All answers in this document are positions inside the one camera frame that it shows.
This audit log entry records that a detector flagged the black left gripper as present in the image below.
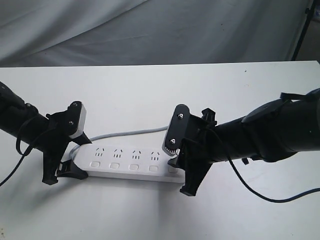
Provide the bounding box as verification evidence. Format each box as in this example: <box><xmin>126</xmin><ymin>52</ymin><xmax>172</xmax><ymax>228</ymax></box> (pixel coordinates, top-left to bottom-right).
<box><xmin>41</xmin><ymin>104</ymin><xmax>92</xmax><ymax>185</ymax></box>

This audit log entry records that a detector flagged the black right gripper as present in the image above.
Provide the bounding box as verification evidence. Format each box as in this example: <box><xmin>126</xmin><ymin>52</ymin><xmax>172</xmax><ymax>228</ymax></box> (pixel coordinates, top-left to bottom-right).
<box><xmin>168</xmin><ymin>108</ymin><xmax>217</xmax><ymax>197</ymax></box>

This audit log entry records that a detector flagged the white power strip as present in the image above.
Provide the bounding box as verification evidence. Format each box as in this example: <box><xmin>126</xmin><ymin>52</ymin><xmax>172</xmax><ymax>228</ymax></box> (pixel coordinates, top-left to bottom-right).
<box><xmin>73</xmin><ymin>144</ymin><xmax>185</xmax><ymax>184</ymax></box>

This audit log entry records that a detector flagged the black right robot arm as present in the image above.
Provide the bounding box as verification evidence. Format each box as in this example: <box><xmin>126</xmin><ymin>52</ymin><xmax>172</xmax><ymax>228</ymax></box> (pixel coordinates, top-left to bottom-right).
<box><xmin>162</xmin><ymin>89</ymin><xmax>320</xmax><ymax>197</ymax></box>

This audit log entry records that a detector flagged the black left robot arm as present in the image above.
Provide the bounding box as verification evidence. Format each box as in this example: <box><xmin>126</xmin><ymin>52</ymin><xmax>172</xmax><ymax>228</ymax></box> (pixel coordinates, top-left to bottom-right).
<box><xmin>0</xmin><ymin>83</ymin><xmax>91</xmax><ymax>185</ymax></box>

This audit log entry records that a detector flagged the grey backdrop cloth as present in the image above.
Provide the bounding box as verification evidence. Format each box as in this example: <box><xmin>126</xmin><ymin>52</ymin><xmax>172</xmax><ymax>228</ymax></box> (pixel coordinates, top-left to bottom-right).
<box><xmin>0</xmin><ymin>0</ymin><xmax>313</xmax><ymax>67</ymax></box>

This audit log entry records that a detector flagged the black tripod stand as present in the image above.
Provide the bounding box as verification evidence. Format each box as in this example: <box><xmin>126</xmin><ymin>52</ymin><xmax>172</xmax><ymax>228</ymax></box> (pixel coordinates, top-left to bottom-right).
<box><xmin>290</xmin><ymin>0</ymin><xmax>317</xmax><ymax>61</ymax></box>

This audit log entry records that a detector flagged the grey power cord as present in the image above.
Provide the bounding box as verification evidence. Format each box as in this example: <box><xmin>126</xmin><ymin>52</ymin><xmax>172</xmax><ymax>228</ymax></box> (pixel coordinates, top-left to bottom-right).
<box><xmin>68</xmin><ymin>126</ymin><xmax>170</xmax><ymax>161</ymax></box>

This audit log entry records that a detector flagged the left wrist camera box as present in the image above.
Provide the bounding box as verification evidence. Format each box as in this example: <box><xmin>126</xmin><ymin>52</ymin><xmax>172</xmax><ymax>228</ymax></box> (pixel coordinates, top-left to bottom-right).
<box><xmin>66</xmin><ymin>101</ymin><xmax>87</xmax><ymax>139</ymax></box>

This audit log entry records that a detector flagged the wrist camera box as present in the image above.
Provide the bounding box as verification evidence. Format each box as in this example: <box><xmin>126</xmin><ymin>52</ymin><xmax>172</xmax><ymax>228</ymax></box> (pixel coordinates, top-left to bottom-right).
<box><xmin>162</xmin><ymin>104</ymin><xmax>191</xmax><ymax>156</ymax></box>
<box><xmin>66</xmin><ymin>101</ymin><xmax>87</xmax><ymax>139</ymax></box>

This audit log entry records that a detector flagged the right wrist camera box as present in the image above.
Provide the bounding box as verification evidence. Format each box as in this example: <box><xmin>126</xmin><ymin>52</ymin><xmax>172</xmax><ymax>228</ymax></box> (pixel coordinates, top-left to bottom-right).
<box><xmin>162</xmin><ymin>104</ymin><xmax>191</xmax><ymax>156</ymax></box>

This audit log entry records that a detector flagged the black right camera cable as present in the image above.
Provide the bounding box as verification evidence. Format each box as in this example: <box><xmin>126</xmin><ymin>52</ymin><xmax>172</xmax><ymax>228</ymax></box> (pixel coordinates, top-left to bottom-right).
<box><xmin>197</xmin><ymin>124</ymin><xmax>320</xmax><ymax>203</ymax></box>

